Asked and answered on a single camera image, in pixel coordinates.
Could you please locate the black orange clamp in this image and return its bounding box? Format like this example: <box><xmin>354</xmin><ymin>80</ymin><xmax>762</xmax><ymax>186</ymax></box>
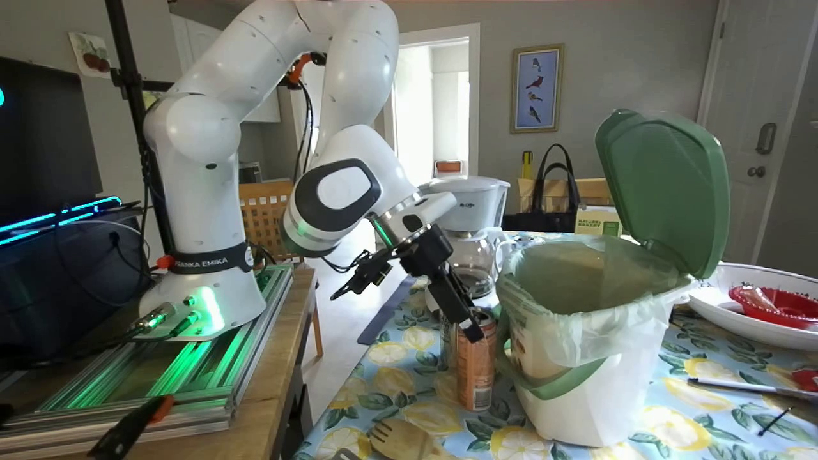
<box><xmin>86</xmin><ymin>392</ymin><xmax>175</xmax><ymax>460</ymax></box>

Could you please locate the lemon print tablecloth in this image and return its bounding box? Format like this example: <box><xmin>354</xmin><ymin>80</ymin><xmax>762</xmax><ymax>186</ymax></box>
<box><xmin>290</xmin><ymin>228</ymin><xmax>818</xmax><ymax>460</ymax></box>

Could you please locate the framed bird picture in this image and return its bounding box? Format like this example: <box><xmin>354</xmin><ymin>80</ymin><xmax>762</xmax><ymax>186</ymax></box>
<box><xmin>508</xmin><ymin>44</ymin><xmax>568</xmax><ymax>135</ymax></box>

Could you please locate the white door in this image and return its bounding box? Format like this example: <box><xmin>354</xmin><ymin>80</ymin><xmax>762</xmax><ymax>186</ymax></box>
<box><xmin>696</xmin><ymin>0</ymin><xmax>818</xmax><ymax>275</ymax></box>

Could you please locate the small unframed wall picture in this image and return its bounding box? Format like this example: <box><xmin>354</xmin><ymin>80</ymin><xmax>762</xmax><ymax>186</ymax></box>
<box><xmin>65</xmin><ymin>28</ymin><xmax>117</xmax><ymax>80</ymax></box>

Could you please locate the black computer case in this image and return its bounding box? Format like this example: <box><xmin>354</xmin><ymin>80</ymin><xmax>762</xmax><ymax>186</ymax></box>
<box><xmin>0</xmin><ymin>194</ymin><xmax>155</xmax><ymax>369</ymax></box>

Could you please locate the white plate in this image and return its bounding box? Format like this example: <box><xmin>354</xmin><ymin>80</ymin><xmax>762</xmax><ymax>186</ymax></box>
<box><xmin>687</xmin><ymin>260</ymin><xmax>818</xmax><ymax>353</ymax></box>

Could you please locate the small red item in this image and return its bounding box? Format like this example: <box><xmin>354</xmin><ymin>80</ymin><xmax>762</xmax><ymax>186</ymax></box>
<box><xmin>786</xmin><ymin>365</ymin><xmax>818</xmax><ymax>393</ymax></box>

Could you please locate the black monitor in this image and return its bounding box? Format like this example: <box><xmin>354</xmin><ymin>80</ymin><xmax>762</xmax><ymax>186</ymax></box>
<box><xmin>0</xmin><ymin>53</ymin><xmax>104</xmax><ymax>228</ymax></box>

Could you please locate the black handbag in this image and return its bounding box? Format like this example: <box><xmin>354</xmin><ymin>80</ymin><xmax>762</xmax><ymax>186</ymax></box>
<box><xmin>501</xmin><ymin>140</ymin><xmax>583</xmax><ymax>236</ymax></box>

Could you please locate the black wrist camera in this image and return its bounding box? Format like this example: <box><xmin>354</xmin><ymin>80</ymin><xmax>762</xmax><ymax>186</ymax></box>
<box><xmin>330</xmin><ymin>245</ymin><xmax>398</xmax><ymax>301</ymax></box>

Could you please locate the black metal stand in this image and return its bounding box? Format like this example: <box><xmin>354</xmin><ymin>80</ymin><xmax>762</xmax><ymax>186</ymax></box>
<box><xmin>100</xmin><ymin>0</ymin><xmax>180</xmax><ymax>258</ymax></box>

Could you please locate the white bin with green handle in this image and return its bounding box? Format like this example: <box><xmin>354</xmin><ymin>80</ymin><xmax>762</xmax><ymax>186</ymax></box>
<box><xmin>496</xmin><ymin>232</ymin><xmax>697</xmax><ymax>452</ymax></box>

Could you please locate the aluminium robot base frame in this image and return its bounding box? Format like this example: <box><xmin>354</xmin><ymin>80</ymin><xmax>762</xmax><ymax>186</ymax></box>
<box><xmin>0</xmin><ymin>258</ymin><xmax>297</xmax><ymax>443</ymax></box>

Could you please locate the glass coffee carafe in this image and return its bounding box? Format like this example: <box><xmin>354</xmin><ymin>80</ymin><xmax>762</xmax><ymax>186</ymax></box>
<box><xmin>441</xmin><ymin>232</ymin><xmax>505</xmax><ymax>301</ymax></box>

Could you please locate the white green box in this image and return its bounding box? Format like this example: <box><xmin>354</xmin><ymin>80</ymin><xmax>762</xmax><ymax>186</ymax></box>
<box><xmin>572</xmin><ymin>201</ymin><xmax>623</xmax><ymax>241</ymax></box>

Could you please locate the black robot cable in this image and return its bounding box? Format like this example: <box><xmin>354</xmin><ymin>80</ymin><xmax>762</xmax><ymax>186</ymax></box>
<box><xmin>289</xmin><ymin>80</ymin><xmax>320</xmax><ymax>186</ymax></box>

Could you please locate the short black stick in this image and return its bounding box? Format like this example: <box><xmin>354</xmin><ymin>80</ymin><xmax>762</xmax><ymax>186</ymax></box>
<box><xmin>753</xmin><ymin>406</ymin><xmax>790</xmax><ymax>439</ymax></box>

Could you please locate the long black stick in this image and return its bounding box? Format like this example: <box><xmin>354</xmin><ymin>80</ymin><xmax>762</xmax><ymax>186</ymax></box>
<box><xmin>684</xmin><ymin>376</ymin><xmax>818</xmax><ymax>406</ymax></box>

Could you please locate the orange cable clip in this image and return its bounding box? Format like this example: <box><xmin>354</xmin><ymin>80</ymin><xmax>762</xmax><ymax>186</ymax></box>
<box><xmin>281</xmin><ymin>51</ymin><xmax>320</xmax><ymax>91</ymax></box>

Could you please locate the green bin lid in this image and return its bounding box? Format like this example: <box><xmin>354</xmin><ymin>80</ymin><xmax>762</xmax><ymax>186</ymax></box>
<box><xmin>592</xmin><ymin>108</ymin><xmax>734</xmax><ymax>281</ymax></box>

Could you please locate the orange drink can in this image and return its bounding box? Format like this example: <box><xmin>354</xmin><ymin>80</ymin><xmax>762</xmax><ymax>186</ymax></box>
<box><xmin>446</xmin><ymin>314</ymin><xmax>501</xmax><ymax>413</ymax></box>

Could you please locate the yellow wooden lattice chair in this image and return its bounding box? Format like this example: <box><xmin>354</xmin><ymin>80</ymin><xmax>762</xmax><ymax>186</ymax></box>
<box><xmin>238</xmin><ymin>176</ymin><xmax>297</xmax><ymax>265</ymax></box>

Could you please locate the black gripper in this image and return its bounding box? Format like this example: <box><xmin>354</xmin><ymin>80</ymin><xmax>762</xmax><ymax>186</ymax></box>
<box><xmin>395</xmin><ymin>212</ymin><xmax>487</xmax><ymax>346</ymax></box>

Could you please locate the red food piece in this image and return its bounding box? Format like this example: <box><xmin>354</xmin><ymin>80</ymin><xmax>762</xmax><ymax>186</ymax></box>
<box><xmin>725</xmin><ymin>284</ymin><xmax>818</xmax><ymax>333</ymax></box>

